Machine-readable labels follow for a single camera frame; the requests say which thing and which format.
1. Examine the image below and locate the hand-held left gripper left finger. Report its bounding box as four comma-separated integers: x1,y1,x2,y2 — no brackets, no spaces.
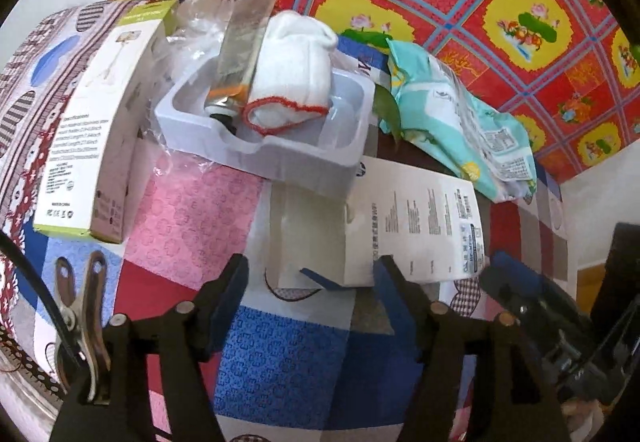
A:
50,253,250,442

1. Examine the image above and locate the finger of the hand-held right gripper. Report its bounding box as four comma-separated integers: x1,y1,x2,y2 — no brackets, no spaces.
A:
479,267,566,353
487,251,591,328

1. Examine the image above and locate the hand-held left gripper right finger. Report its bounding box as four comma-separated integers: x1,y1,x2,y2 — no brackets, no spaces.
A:
374,255,571,442

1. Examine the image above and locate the white cardboard box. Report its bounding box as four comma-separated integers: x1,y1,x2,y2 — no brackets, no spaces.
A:
267,154,487,293

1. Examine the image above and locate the light blue wipes packet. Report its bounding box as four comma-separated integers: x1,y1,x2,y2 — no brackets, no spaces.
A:
379,39,539,203

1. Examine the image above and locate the olive green ribbon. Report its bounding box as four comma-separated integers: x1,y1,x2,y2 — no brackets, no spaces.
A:
372,84,405,144

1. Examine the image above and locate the white box with green edge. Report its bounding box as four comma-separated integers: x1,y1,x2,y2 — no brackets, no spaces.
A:
32,0,179,244

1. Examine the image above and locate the silver tube with black cap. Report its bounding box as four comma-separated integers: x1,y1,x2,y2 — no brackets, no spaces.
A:
202,0,285,137

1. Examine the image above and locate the checked heart quilt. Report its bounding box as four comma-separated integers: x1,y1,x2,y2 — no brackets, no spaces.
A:
0,2,573,442

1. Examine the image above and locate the metal spring clip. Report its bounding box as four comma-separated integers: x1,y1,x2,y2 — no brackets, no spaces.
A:
47,252,108,405

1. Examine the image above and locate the white plastic tray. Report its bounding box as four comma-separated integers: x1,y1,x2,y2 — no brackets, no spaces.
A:
154,53,376,198

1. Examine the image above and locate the white printed plastic bag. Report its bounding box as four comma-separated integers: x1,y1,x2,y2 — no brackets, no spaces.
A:
332,47,396,88

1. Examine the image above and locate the white sock with red trim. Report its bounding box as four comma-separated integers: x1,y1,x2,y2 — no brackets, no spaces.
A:
242,10,341,138

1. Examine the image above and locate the black cable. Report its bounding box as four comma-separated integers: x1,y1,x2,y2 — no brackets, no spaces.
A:
0,231,83,373

